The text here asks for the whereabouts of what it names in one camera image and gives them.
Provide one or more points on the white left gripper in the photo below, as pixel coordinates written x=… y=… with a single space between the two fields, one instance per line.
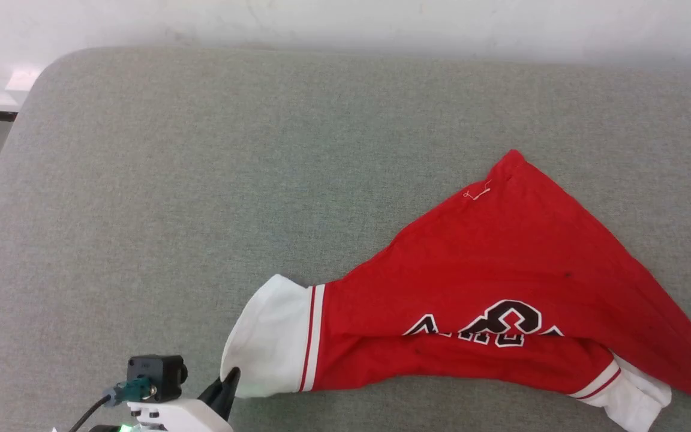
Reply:
x=177 y=417

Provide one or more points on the red jersey with white sleeves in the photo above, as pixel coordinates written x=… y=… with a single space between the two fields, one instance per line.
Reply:
x=501 y=270

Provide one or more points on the grey fabric sofa cushion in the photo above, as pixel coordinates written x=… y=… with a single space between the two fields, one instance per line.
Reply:
x=201 y=210

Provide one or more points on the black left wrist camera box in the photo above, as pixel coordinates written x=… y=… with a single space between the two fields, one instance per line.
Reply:
x=156 y=375

